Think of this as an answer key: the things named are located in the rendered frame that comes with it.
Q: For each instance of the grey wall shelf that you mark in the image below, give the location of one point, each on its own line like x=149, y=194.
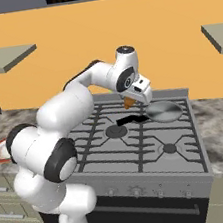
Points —
x=218, y=37
x=1, y=59

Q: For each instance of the black oven door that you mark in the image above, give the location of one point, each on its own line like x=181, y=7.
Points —
x=146, y=221

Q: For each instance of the grey gas hob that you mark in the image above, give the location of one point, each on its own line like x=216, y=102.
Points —
x=146, y=152

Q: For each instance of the orange brown food item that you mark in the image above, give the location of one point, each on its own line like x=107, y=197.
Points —
x=128, y=103

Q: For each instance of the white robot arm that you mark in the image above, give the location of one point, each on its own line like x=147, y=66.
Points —
x=66, y=110

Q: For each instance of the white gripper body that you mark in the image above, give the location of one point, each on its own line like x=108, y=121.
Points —
x=143, y=96

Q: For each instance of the grey stove knob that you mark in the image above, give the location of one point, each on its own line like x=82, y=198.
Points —
x=187, y=193
x=111, y=192
x=136, y=191
x=159, y=193

